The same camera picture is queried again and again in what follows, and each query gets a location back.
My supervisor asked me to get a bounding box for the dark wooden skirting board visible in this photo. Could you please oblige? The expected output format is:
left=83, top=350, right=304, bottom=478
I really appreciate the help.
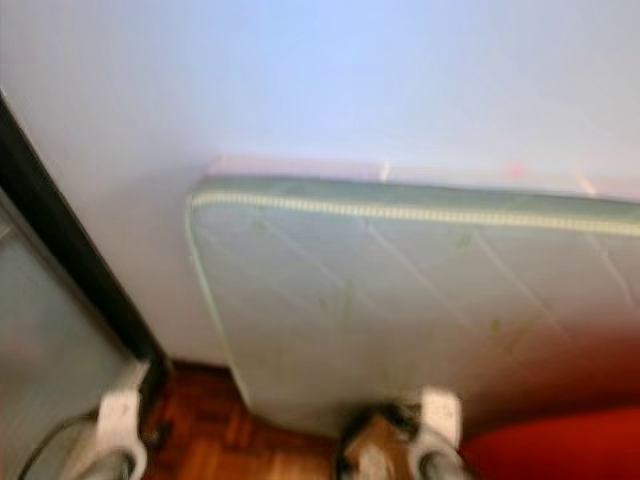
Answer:
left=168, top=358, right=229, bottom=376

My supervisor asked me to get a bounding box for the black door frame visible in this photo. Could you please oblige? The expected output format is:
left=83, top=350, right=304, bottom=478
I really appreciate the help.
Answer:
left=0, top=95, right=171, bottom=391

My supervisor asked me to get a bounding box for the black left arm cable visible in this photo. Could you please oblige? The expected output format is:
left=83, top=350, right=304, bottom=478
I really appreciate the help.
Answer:
left=18, top=415, right=101, bottom=480

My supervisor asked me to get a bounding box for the red fabric cushion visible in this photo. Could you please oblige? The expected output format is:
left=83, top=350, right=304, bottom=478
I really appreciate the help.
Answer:
left=460, top=405, right=640, bottom=480

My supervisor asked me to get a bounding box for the frosted glass sliding door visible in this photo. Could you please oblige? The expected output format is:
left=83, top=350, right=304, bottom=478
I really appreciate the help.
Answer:
left=0, top=195, right=136, bottom=480

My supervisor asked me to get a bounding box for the green quilted mattress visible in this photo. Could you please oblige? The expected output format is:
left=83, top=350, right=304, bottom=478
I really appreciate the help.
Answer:
left=185, top=175, right=640, bottom=436

